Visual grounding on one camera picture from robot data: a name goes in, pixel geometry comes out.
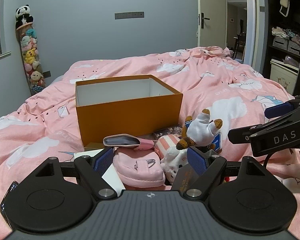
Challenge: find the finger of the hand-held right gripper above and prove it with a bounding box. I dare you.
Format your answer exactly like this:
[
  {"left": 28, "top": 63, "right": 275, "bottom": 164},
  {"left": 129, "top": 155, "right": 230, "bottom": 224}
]
[
  {"left": 227, "top": 106, "right": 300, "bottom": 157},
  {"left": 264, "top": 94, "right": 300, "bottom": 119}
]

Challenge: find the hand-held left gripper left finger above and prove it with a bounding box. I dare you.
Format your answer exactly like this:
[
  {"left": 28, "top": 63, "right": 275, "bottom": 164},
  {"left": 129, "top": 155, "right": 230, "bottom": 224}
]
[{"left": 35, "top": 148, "right": 117, "bottom": 200}]

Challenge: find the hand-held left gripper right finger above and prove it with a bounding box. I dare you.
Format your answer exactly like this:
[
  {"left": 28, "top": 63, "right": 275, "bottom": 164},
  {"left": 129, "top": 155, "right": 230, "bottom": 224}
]
[{"left": 182, "top": 146, "right": 265, "bottom": 202}]

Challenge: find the pink striped white plush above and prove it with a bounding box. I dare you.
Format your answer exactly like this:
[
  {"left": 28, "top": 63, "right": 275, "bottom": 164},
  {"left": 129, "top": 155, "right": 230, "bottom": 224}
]
[{"left": 154, "top": 134, "right": 190, "bottom": 185}]

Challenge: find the brown bear plush white shirt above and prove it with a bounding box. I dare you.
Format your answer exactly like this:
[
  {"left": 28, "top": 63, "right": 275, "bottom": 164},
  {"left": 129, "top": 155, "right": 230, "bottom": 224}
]
[{"left": 176, "top": 109, "right": 223, "bottom": 151}]

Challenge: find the pink fabric pouch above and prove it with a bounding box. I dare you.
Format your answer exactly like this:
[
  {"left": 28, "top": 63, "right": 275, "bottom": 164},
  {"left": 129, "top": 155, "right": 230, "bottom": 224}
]
[{"left": 112, "top": 147, "right": 166, "bottom": 187}]

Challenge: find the pink wallet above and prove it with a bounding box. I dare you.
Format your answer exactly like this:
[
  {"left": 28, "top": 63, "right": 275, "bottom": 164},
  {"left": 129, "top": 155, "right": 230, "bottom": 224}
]
[{"left": 103, "top": 133, "right": 157, "bottom": 151}]

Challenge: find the orange cardboard box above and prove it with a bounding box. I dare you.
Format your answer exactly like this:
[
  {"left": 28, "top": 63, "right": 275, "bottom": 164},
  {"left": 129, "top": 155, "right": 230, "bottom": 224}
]
[{"left": 75, "top": 74, "right": 184, "bottom": 147}]

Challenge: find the white storage box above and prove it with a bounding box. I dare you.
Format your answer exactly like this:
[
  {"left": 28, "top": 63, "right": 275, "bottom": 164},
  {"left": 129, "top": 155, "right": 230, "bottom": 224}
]
[{"left": 269, "top": 58, "right": 299, "bottom": 91}]

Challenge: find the checked storage basket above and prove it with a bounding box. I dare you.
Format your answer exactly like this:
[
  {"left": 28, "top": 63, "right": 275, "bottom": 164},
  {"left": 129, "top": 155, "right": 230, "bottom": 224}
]
[
  {"left": 272, "top": 35, "right": 290, "bottom": 51},
  {"left": 288, "top": 40, "right": 300, "bottom": 56}
]

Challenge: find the pink cloud print quilt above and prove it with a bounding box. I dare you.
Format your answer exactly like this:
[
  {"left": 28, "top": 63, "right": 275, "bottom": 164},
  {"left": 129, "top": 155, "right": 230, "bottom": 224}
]
[{"left": 0, "top": 45, "right": 300, "bottom": 240}]

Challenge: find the dark wooden chair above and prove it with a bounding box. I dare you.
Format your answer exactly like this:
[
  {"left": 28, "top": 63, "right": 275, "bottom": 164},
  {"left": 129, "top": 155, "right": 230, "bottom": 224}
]
[{"left": 233, "top": 33, "right": 247, "bottom": 58}]

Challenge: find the pile of clothes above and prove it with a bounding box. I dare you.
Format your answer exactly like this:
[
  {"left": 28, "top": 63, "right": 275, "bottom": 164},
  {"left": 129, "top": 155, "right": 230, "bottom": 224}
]
[{"left": 272, "top": 26, "right": 300, "bottom": 46}]

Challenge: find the dark wardrobe shelving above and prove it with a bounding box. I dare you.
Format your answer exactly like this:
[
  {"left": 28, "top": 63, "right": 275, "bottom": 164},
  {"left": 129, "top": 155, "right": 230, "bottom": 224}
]
[{"left": 262, "top": 0, "right": 300, "bottom": 98}]

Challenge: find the white hanging bag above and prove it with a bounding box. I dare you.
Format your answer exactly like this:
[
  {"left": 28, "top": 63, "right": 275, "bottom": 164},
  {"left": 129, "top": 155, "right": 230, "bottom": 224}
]
[{"left": 279, "top": 0, "right": 290, "bottom": 18}]

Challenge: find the tube of plush toys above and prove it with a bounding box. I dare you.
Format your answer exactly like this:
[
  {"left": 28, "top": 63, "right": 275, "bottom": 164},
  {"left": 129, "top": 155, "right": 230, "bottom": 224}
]
[{"left": 16, "top": 22, "right": 48, "bottom": 96}]

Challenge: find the white door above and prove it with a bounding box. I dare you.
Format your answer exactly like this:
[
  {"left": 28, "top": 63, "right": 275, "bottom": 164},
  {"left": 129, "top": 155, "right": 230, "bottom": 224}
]
[{"left": 197, "top": 0, "right": 228, "bottom": 48}]

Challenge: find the panda plush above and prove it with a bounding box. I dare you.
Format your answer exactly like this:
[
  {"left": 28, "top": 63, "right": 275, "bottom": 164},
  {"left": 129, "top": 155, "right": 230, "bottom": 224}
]
[{"left": 15, "top": 4, "right": 34, "bottom": 28}]

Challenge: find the black door handle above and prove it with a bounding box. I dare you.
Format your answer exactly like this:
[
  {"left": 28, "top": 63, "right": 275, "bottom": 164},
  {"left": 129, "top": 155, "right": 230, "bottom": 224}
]
[{"left": 198, "top": 12, "right": 211, "bottom": 29}]

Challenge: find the grey wall switch panel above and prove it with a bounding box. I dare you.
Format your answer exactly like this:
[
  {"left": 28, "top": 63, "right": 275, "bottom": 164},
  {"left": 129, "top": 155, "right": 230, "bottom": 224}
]
[{"left": 114, "top": 11, "right": 145, "bottom": 20}]

